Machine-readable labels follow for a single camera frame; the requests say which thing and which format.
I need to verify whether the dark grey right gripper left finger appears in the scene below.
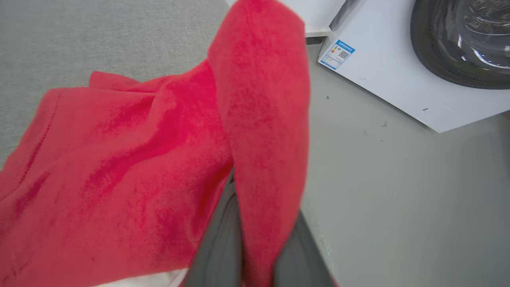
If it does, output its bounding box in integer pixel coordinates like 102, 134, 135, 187
182, 167, 244, 287

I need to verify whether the white washing machine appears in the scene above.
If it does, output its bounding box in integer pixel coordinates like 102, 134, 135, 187
317, 0, 510, 134

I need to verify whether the dark round washing machine door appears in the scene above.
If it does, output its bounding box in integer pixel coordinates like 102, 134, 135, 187
410, 0, 510, 90

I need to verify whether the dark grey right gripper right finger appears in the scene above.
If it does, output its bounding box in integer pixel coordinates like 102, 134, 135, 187
273, 210, 336, 287

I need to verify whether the red and white t-shirt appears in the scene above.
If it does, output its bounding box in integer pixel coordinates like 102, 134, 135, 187
0, 0, 312, 287

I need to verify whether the blue energy label sticker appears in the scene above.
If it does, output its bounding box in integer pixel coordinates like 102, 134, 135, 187
320, 39, 355, 71

